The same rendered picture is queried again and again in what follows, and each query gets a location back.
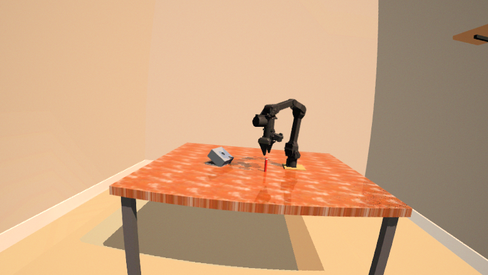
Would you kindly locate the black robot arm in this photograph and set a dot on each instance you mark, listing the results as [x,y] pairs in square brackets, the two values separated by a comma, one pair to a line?
[267,119]

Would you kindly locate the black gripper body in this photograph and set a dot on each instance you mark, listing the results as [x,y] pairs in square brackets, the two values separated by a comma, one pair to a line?
[265,139]

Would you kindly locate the grey square panel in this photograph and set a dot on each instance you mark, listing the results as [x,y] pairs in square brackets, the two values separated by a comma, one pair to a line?
[220,157]

